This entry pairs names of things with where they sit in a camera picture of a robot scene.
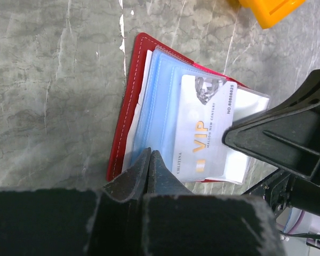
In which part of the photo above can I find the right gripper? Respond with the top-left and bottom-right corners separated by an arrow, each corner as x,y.
222,69 -> 320,216

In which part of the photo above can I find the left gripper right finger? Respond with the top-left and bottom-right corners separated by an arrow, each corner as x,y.
142,151 -> 284,255

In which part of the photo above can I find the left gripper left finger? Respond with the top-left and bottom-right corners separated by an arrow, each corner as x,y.
0,148 -> 151,255

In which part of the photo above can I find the white VIP card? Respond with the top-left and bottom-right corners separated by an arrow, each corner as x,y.
172,75 -> 237,182

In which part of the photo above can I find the red leather card holder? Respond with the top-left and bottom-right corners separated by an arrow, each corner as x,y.
106,33 -> 270,185

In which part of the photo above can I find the yellow plastic bin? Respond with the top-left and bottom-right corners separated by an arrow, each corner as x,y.
238,0 -> 305,29

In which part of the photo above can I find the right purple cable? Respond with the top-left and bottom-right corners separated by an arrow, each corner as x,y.
276,209 -> 306,233

